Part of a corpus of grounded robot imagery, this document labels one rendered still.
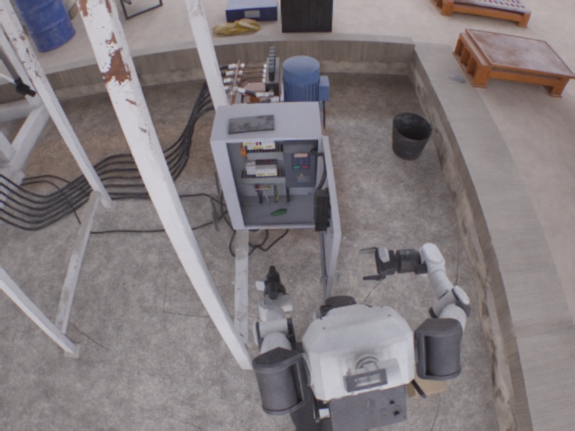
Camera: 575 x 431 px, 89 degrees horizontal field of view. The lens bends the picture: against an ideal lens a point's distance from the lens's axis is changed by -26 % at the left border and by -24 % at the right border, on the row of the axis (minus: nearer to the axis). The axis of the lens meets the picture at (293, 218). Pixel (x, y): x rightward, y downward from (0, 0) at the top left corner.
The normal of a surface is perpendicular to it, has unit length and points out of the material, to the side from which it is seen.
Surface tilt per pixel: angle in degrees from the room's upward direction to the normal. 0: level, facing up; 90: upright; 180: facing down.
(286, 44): 90
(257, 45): 90
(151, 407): 0
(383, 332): 9
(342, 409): 36
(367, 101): 0
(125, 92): 81
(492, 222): 0
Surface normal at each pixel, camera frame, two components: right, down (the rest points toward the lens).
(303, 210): -0.03, -0.55
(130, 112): 0.01, 0.73
